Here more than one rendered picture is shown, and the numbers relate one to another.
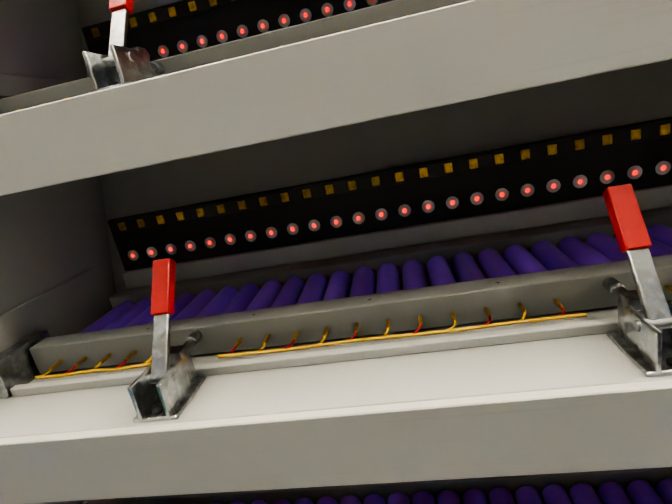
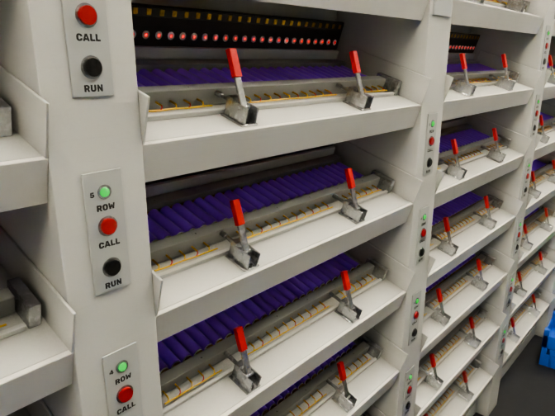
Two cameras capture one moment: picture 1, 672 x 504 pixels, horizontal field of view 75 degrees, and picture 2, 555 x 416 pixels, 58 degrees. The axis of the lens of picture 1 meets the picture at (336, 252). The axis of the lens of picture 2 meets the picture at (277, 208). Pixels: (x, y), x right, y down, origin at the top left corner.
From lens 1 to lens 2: 0.66 m
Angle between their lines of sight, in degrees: 60
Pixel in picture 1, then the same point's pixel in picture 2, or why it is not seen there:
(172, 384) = (253, 252)
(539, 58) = (351, 133)
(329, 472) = (295, 271)
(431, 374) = (312, 233)
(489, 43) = (345, 128)
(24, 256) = not seen: hidden behind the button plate
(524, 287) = (317, 198)
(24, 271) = not seen: hidden behind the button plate
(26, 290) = not seen: hidden behind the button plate
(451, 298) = (301, 205)
